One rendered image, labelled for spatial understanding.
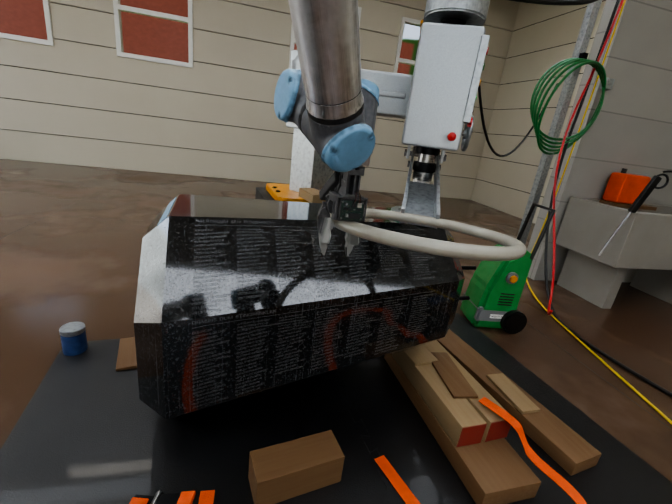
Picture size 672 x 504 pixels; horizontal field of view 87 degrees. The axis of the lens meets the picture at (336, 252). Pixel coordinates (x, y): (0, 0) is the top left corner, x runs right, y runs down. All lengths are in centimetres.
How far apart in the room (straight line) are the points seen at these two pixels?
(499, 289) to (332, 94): 219
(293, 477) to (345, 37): 121
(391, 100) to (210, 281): 143
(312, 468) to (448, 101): 136
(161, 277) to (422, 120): 106
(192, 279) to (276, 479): 67
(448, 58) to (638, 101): 294
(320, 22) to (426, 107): 101
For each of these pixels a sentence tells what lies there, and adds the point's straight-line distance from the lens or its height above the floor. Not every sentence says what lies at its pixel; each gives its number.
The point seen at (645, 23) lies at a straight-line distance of 420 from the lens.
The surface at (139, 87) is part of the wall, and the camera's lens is 758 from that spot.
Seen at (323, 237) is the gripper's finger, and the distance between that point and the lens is 81.
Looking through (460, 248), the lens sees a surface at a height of 99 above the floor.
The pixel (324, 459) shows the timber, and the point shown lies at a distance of 136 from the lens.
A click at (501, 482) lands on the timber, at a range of 157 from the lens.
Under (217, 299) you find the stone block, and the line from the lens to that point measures 113.
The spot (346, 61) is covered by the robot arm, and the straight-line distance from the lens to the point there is 52.
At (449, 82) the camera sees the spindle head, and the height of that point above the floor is 138.
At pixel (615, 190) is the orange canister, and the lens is 408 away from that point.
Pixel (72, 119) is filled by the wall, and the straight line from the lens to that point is 793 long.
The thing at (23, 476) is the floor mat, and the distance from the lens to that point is 166.
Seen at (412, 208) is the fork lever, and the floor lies 95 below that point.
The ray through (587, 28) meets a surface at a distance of 371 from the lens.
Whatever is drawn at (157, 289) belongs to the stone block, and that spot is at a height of 67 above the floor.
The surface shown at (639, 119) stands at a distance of 430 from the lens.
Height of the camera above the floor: 117
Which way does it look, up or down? 19 degrees down
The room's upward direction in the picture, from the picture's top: 7 degrees clockwise
